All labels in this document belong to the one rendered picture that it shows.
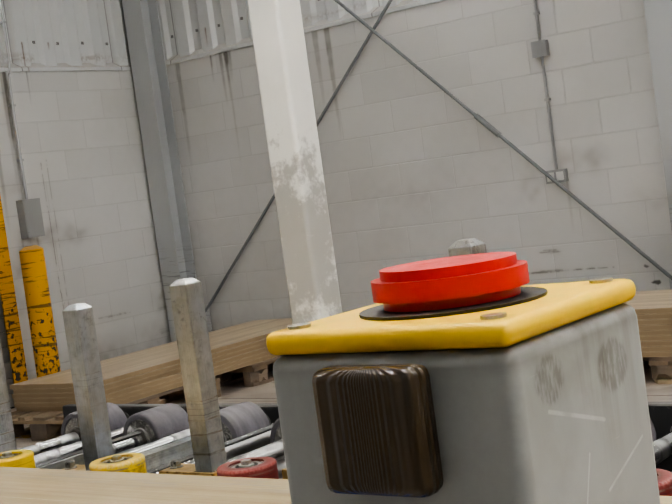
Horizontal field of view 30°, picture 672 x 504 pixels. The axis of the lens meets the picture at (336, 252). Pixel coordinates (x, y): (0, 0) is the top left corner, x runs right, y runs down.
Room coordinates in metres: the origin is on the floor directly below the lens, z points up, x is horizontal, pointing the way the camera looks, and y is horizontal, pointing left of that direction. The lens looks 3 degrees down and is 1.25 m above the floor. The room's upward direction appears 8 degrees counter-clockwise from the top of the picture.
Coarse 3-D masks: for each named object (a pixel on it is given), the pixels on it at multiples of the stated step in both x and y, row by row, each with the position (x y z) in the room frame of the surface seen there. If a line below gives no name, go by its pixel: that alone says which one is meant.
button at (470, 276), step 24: (408, 264) 0.33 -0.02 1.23; (432, 264) 0.32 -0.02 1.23; (456, 264) 0.30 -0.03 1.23; (480, 264) 0.30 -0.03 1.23; (504, 264) 0.31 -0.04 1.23; (384, 288) 0.31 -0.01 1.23; (408, 288) 0.30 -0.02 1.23; (432, 288) 0.30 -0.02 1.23; (456, 288) 0.30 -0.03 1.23; (480, 288) 0.30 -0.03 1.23; (504, 288) 0.30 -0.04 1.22
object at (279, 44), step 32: (256, 0) 1.57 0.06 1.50; (288, 0) 1.57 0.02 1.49; (256, 32) 1.58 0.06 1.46; (288, 32) 1.56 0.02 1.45; (256, 64) 1.58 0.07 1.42; (288, 64) 1.56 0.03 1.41; (288, 96) 1.55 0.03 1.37; (288, 128) 1.56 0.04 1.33; (288, 160) 1.56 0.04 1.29; (320, 160) 1.59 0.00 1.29; (288, 192) 1.57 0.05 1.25; (320, 192) 1.58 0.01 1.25; (288, 224) 1.57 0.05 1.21; (320, 224) 1.57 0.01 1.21; (288, 256) 1.57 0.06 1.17; (320, 256) 1.57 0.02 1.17; (288, 288) 1.58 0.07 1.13; (320, 288) 1.56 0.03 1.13
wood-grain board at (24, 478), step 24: (0, 480) 1.79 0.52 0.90; (24, 480) 1.76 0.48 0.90; (48, 480) 1.74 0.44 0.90; (72, 480) 1.72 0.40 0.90; (96, 480) 1.70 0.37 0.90; (120, 480) 1.68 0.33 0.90; (144, 480) 1.65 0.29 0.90; (168, 480) 1.63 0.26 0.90; (192, 480) 1.61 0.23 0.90; (216, 480) 1.59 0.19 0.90; (240, 480) 1.58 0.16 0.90; (264, 480) 1.56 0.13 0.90
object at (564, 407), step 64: (320, 320) 0.32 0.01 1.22; (384, 320) 0.30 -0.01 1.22; (448, 320) 0.29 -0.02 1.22; (512, 320) 0.27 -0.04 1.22; (576, 320) 0.30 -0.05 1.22; (448, 384) 0.28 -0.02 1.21; (512, 384) 0.27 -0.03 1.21; (576, 384) 0.29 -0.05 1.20; (640, 384) 0.32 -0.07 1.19; (320, 448) 0.30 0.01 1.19; (448, 448) 0.28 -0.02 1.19; (512, 448) 0.27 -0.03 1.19; (576, 448) 0.29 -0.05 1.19; (640, 448) 0.32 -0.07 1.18
